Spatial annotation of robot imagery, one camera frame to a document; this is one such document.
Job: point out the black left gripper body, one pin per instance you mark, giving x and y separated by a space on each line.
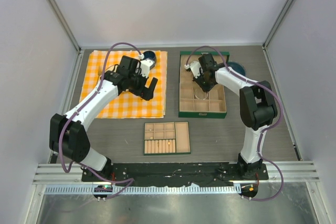
137 86

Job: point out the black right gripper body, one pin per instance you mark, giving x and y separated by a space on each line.
202 80

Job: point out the green jewelry tray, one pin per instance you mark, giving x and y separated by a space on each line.
167 138

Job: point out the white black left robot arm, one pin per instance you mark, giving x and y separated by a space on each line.
68 132

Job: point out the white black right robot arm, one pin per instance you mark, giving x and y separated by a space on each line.
257 106

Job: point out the green jewelry box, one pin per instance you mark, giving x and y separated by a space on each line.
193 102

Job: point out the yellow white checkered cloth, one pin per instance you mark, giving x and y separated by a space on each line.
127 105

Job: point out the dark blue ceramic mug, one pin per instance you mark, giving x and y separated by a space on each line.
148 54

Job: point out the blue ceramic bowl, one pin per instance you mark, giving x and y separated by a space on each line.
237 67

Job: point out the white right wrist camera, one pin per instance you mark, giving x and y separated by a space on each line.
195 68

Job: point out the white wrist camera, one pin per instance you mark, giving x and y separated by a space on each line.
144 66
195 68

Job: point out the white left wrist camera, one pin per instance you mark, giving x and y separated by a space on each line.
144 66

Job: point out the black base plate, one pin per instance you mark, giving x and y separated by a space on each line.
205 174

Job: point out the aluminium front rail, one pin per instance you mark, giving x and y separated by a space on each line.
58 182

